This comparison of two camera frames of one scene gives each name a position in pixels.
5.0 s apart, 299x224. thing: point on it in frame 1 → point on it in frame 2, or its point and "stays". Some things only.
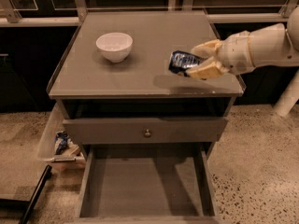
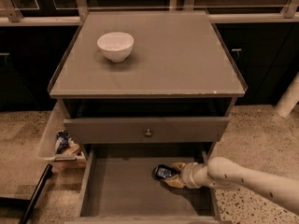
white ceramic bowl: x=115 y=47 stays
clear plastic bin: x=59 y=147 stays
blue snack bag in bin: x=61 y=140 stays
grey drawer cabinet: x=149 y=132 stays
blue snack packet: x=180 y=62 → x=163 y=171
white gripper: x=234 y=54 → x=188 y=174
